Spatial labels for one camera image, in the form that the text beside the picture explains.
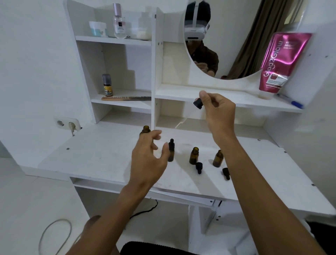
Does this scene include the black cable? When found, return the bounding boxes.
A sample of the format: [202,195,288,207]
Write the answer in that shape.
[130,199,159,220]

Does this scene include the brown wooden comb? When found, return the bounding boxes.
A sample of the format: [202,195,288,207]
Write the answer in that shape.
[101,96,152,102]

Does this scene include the white vanity desk with shelves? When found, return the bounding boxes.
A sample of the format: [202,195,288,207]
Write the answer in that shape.
[38,0,336,255]

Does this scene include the person's left hand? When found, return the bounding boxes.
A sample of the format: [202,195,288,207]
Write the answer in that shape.
[125,130,171,189]

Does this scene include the pink cosmetic tube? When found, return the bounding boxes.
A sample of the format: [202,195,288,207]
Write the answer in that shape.
[258,32,313,100]

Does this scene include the white wall socket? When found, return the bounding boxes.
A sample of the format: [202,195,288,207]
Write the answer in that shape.
[54,117,82,132]

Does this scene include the person's left forearm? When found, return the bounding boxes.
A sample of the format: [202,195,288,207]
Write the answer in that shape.
[66,182,156,255]

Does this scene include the clear perfume bottle pink cap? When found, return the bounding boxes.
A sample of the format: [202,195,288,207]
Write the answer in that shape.
[113,3,127,39]

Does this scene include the small yellow bottle grey cap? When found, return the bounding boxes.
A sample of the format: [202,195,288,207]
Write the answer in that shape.
[102,74,114,97]

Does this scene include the black shorts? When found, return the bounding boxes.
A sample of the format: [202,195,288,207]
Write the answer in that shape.
[119,221,336,255]

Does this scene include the light blue cream jar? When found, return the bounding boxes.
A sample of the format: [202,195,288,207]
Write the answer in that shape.
[89,21,108,37]

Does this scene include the black dropper cap with pipette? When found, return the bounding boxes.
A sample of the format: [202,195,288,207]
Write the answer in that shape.
[175,98,204,129]

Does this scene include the translucent white bottle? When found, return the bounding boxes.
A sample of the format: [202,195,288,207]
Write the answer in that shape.
[136,12,153,41]

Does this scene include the round wall mirror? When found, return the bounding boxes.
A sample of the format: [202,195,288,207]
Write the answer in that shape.
[183,0,311,81]

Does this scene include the grey cable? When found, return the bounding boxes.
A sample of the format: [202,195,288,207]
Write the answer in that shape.
[38,219,82,255]

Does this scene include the blue and white pen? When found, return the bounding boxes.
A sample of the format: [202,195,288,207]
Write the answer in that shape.
[276,93,304,110]

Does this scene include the person's right hand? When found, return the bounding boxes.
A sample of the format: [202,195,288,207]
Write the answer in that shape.
[199,90,237,144]

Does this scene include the person's right forearm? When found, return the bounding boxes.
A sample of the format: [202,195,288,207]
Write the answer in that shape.
[215,133,327,255]

